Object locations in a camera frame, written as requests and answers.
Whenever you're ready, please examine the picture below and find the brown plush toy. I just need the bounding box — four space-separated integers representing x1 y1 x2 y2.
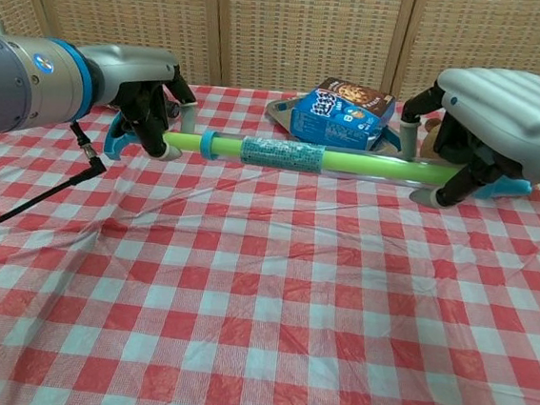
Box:
420 116 446 161

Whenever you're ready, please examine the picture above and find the yellow-green water pump toy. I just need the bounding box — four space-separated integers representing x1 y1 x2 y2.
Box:
101 117 536 206

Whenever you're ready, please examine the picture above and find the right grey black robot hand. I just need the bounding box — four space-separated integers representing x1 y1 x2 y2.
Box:
392 59 540 219

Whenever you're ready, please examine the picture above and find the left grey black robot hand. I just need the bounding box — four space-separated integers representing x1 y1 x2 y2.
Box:
86 42 203 163

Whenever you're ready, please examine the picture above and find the blue chocolate chip cookie box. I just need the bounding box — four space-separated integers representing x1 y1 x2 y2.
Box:
289 73 398 152

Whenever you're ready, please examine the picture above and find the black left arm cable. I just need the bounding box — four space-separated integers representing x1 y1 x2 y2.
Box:
0 112 112 254

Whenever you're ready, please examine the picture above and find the woven wooden folding screen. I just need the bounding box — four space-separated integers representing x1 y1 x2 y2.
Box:
0 0 540 125

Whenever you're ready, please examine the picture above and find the metal tray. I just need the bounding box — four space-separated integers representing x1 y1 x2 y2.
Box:
263 97 416 155

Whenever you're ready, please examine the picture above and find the brown bottle with white label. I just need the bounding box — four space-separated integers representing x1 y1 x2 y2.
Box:
162 95 185 119

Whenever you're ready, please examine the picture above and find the red white checkered tablecloth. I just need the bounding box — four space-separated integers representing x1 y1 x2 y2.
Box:
0 61 540 405

